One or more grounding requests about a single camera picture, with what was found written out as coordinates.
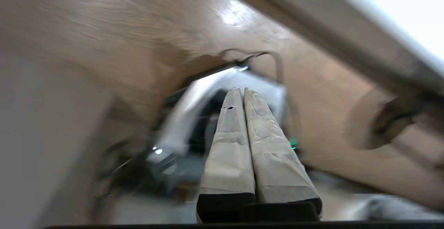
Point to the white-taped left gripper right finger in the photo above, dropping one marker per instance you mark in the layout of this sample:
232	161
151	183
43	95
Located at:
274	163

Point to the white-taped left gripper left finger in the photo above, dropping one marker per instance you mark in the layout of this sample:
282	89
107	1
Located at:
229	152

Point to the silver black robot base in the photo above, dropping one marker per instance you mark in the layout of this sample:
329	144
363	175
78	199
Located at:
194	93

